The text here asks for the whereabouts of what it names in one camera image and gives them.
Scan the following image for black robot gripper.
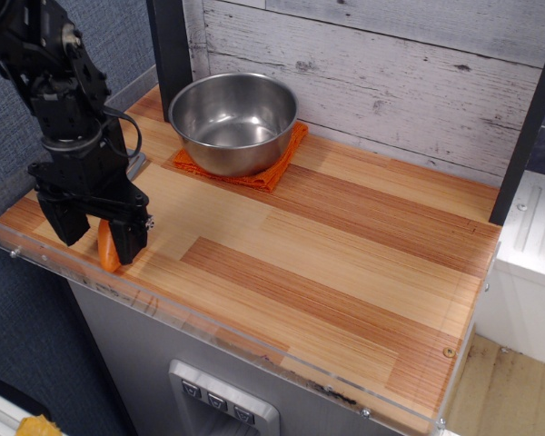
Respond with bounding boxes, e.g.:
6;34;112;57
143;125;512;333
28;118;151;265

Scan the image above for orange toy carrot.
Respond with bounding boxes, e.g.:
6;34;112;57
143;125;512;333
97;219;121;273

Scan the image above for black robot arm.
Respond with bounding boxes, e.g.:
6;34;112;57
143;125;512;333
0;1;154;272

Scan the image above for silver metal bowl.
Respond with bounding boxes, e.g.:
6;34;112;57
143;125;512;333
168;73;299;177

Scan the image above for grey toy fridge cabinet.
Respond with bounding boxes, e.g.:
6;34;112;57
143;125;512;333
71;283;393;435

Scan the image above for orange folded cloth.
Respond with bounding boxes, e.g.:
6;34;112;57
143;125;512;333
173;121;309;193

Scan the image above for yellow tape object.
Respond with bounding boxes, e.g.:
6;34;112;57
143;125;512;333
15;415;64;436

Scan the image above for silver dispenser button panel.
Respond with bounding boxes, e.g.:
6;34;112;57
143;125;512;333
169;359;281;435

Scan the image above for clear acrylic table guard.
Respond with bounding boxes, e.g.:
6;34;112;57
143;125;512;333
0;92;499;435

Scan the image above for white ribbed box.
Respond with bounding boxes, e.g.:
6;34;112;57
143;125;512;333
474;172;545;363

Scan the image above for green handled grey spatula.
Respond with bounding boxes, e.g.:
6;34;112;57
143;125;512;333
126;150;146;182

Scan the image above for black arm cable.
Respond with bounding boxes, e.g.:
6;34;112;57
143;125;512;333
102;107;143;160

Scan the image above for black left vertical post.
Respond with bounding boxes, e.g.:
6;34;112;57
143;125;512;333
146;0;193;121

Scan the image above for black vertical post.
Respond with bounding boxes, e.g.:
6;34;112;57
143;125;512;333
146;0;193;121
489;64;545;225

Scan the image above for black right vertical post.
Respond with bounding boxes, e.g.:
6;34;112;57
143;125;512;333
489;64;545;225

